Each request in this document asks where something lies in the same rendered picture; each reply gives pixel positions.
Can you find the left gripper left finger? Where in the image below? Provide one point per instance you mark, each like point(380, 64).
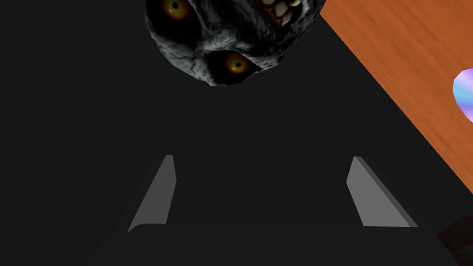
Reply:
point(157, 201)

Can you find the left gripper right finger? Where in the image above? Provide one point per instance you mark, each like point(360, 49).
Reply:
point(373, 203)

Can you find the iridescent blue purple object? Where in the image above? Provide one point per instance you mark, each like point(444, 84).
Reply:
point(464, 94)

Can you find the grey moon face ball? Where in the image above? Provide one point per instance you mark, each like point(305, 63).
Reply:
point(221, 37)

